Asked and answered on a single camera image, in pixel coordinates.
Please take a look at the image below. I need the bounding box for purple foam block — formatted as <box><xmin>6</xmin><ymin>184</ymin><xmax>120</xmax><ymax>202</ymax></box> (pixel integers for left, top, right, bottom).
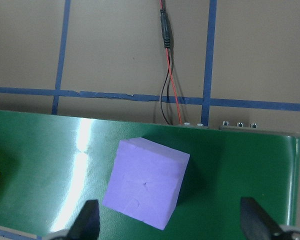
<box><xmin>101</xmin><ymin>136</ymin><xmax>191</xmax><ymax>231</ymax></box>

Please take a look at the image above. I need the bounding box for green belt conveyor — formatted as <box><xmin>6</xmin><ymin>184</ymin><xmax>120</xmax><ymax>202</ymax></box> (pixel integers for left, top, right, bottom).
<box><xmin>0</xmin><ymin>109</ymin><xmax>300</xmax><ymax>240</ymax></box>

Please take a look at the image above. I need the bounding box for red black conveyor cable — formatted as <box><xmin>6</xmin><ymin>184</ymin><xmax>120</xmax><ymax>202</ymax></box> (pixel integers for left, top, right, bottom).
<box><xmin>158</xmin><ymin>0</ymin><xmax>183</xmax><ymax>125</ymax></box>

